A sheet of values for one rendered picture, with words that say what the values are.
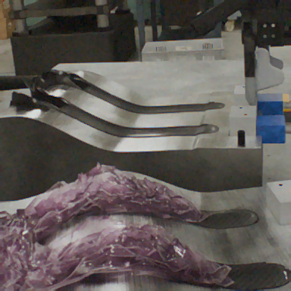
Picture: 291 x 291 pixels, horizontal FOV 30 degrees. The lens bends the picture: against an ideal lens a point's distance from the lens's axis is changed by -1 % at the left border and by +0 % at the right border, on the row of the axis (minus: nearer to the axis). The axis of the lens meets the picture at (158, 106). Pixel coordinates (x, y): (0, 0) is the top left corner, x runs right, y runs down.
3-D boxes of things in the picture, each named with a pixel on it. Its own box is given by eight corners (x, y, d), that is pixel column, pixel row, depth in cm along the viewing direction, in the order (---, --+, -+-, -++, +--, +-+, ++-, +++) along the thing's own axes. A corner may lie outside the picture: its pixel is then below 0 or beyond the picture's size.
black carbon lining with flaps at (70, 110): (226, 113, 90) (223, 57, 87) (217, 150, 75) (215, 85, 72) (32, 114, 97) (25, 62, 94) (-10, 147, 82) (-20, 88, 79)
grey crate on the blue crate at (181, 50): (223, 56, 424) (223, 38, 419) (224, 69, 385) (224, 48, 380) (148, 60, 431) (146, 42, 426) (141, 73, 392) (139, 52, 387)
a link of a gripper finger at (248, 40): (255, 77, 78) (254, 17, 78) (244, 77, 79) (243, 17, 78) (255, 77, 83) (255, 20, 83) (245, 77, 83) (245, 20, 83)
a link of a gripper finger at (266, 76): (285, 109, 79) (284, 47, 79) (244, 110, 80) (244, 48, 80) (284, 108, 82) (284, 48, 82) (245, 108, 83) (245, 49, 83)
